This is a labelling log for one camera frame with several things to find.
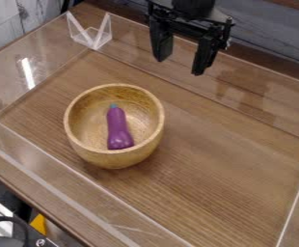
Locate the clear acrylic corner bracket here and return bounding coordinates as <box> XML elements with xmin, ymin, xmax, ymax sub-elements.
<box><xmin>66</xmin><ymin>12</ymin><xmax>113</xmax><ymax>50</ymax></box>

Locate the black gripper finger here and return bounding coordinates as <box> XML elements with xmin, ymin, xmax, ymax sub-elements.
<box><xmin>193</xmin><ymin>36</ymin><xmax>219</xmax><ymax>76</ymax></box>
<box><xmin>150</xmin><ymin>19</ymin><xmax>174</xmax><ymax>62</ymax></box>

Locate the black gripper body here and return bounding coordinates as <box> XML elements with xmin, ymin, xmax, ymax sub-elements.
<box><xmin>146</xmin><ymin>0</ymin><xmax>235</xmax><ymax>39</ymax></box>

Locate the brown wooden bowl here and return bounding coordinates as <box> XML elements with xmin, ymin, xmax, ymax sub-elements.
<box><xmin>63</xmin><ymin>83</ymin><xmax>166</xmax><ymax>169</ymax></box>

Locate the black cable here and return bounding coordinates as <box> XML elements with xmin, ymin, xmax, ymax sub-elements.
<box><xmin>0</xmin><ymin>215</ymin><xmax>31</xmax><ymax>247</ymax></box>

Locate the purple toy eggplant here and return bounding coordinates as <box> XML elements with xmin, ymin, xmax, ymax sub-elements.
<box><xmin>107</xmin><ymin>104</ymin><xmax>134</xmax><ymax>150</ymax></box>

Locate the yellow warning label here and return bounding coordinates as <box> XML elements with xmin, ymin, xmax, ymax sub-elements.
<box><xmin>30</xmin><ymin>214</ymin><xmax>49</xmax><ymax>235</ymax></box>

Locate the clear acrylic tray wall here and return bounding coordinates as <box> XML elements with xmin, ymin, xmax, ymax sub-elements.
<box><xmin>0</xmin><ymin>122</ymin><xmax>193</xmax><ymax>247</ymax></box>

